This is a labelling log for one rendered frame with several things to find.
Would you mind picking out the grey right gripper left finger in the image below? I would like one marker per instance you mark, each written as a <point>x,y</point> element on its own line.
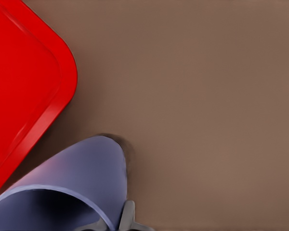
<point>96,226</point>

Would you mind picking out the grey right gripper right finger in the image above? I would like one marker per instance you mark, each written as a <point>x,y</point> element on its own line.
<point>128,217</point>

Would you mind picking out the blue-grey cup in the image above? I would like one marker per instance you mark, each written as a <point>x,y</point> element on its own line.
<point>86,173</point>

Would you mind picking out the red tray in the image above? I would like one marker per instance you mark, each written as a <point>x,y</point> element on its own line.
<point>21,91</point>

